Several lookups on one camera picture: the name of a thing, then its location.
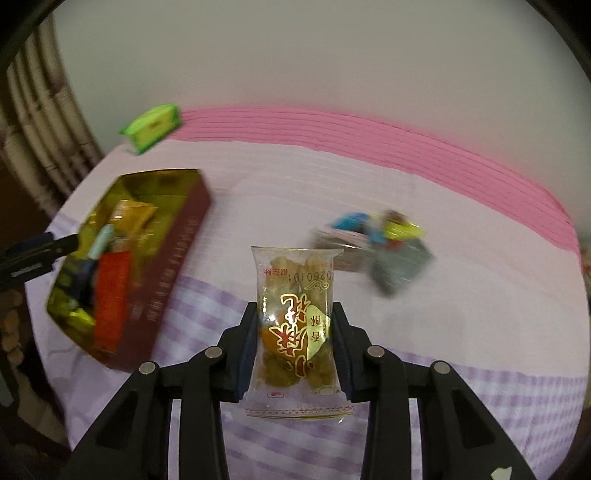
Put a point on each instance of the navy and pale blue cracker packet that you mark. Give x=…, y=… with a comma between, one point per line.
x=87, y=270

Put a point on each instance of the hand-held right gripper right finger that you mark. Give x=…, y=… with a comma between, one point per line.
x=342, y=364

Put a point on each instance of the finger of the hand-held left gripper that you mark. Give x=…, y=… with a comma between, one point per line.
x=46, y=247

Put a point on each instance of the grey snack packet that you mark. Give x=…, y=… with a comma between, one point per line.
x=399, y=267

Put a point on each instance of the pink and purple checked blanket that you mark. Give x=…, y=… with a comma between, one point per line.
x=461, y=258

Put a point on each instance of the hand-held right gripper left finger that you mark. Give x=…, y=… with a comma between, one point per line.
x=247, y=364

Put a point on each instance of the gold tin box maroon sides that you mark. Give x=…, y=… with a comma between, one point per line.
x=171, y=277

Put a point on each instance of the clear peanut packet red end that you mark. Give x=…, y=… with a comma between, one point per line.
x=111, y=300

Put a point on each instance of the yellow snack packet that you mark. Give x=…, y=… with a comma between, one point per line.
x=134, y=212

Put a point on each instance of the beige patterned curtain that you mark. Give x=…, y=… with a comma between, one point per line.
x=51, y=115

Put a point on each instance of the brown pastry packet pink pattern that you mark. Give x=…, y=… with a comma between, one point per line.
x=346, y=256

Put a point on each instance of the clear packet with gold label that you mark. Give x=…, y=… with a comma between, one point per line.
x=295, y=295

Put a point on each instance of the green tissue pack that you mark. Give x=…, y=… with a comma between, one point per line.
x=152, y=127

